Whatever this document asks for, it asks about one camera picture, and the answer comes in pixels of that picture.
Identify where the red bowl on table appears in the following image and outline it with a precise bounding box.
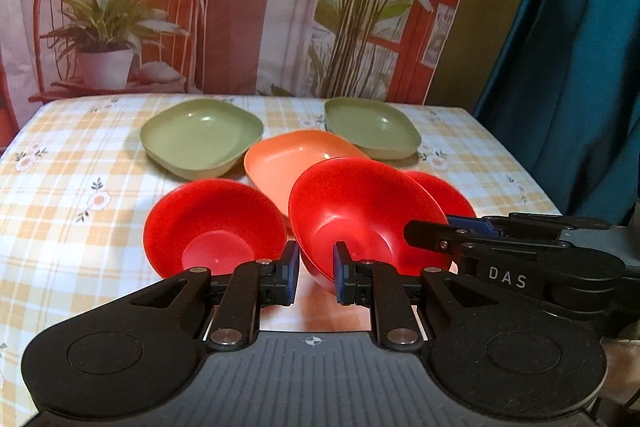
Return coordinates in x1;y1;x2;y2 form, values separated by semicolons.
143;179;288;279

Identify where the teal curtain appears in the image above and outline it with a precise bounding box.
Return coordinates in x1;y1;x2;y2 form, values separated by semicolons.
474;0;639;225

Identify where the green square plate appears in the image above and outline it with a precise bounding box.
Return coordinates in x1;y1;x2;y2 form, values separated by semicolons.
140;98;264;181
324;98;422;160

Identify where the green square plate right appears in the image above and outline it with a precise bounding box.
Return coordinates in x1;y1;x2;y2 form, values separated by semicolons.
324;98;422;160

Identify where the red bowl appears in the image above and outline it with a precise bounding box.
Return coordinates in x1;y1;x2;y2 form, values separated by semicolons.
143;179;288;279
288;157;451;293
405;171;476;218

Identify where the printed room backdrop cloth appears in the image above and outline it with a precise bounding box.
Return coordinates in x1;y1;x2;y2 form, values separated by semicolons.
0;0;551;134

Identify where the green square plate left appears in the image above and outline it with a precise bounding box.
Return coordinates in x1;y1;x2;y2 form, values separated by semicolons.
140;98;264;181

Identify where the orange square plate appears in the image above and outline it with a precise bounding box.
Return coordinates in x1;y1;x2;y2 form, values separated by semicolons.
243;130;368;217

